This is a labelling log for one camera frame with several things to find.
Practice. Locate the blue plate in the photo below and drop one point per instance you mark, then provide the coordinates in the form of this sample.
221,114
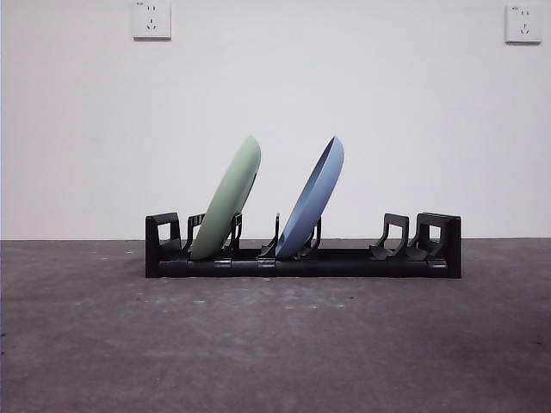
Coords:
310,202

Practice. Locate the pale green plate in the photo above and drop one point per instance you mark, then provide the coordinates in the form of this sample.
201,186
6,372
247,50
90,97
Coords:
228,193

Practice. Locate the black plate rack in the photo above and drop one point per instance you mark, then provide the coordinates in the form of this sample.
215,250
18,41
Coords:
344,266

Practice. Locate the white wall socket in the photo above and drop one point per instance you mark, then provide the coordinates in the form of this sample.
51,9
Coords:
150,19
523,26

